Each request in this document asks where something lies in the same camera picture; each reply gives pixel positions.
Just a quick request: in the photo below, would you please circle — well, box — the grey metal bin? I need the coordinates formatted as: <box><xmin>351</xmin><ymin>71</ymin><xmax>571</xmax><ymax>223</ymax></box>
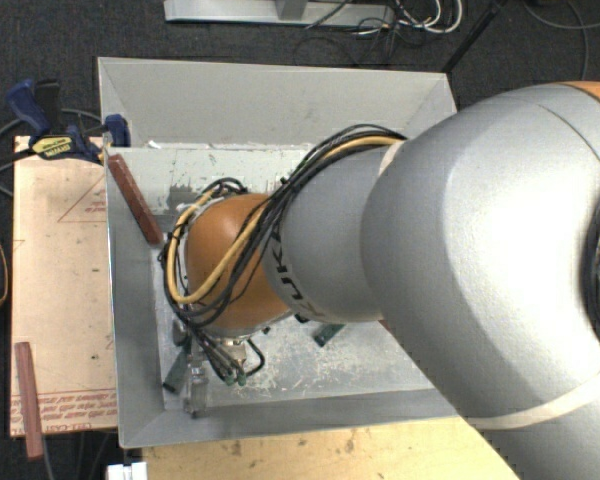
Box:
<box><xmin>97</xmin><ymin>56</ymin><xmax>462</xmax><ymax>450</ymax></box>

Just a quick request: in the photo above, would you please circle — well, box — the dark green flat block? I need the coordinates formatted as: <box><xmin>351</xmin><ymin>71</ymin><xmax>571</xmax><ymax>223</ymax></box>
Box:
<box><xmin>313</xmin><ymin>322</ymin><xmax>347</xmax><ymax>348</ymax></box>

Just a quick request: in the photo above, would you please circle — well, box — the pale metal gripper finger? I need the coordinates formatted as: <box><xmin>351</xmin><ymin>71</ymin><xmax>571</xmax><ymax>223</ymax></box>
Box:
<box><xmin>171</xmin><ymin>317</ymin><xmax>193</xmax><ymax>357</ymax></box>
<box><xmin>183</xmin><ymin>361</ymin><xmax>210</xmax><ymax>418</ymax></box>

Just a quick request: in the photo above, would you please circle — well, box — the brown cardboard board, red print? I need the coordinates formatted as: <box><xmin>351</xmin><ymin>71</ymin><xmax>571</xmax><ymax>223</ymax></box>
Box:
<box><xmin>8</xmin><ymin>134</ymin><xmax>120</xmax><ymax>439</ymax></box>

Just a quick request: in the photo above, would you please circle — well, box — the red-brown flat block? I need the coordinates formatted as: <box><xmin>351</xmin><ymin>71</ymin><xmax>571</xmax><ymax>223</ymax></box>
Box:
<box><xmin>106</xmin><ymin>153</ymin><xmax>164</xmax><ymax>247</ymax></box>
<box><xmin>13</xmin><ymin>341</ymin><xmax>46</xmax><ymax>462</ymax></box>

